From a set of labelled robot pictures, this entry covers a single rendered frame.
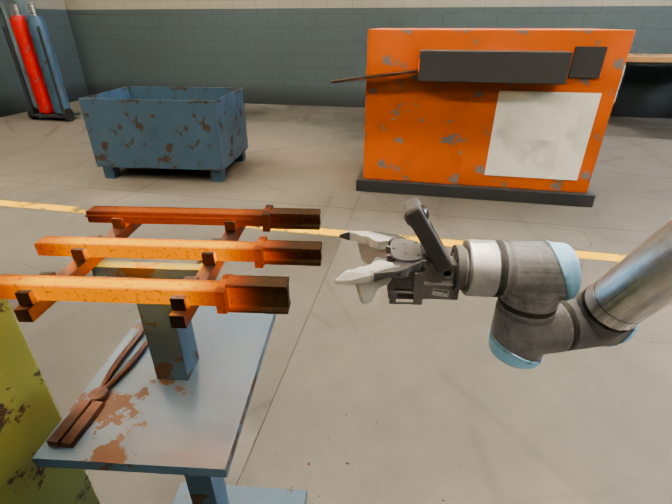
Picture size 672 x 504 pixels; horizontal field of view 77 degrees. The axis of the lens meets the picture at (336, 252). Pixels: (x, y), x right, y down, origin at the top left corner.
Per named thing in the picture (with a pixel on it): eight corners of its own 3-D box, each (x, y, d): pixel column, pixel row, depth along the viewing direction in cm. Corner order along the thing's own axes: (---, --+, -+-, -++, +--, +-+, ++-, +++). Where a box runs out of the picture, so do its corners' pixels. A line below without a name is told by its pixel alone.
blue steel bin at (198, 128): (249, 158, 455) (242, 87, 421) (225, 183, 385) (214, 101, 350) (142, 155, 465) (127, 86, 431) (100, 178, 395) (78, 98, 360)
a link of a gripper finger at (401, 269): (379, 287, 60) (425, 270, 64) (380, 278, 59) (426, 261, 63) (360, 272, 63) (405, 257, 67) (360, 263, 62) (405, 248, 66)
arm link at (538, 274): (576, 316, 64) (595, 259, 59) (493, 313, 65) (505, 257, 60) (552, 283, 72) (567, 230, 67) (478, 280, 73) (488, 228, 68)
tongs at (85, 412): (201, 258, 118) (200, 255, 117) (215, 259, 118) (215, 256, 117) (48, 446, 66) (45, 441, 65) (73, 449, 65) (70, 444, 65)
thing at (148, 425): (276, 315, 98) (275, 308, 97) (226, 478, 63) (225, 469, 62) (151, 311, 100) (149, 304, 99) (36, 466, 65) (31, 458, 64)
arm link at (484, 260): (505, 257, 60) (488, 228, 69) (470, 256, 60) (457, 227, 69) (494, 308, 64) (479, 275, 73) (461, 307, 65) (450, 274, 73)
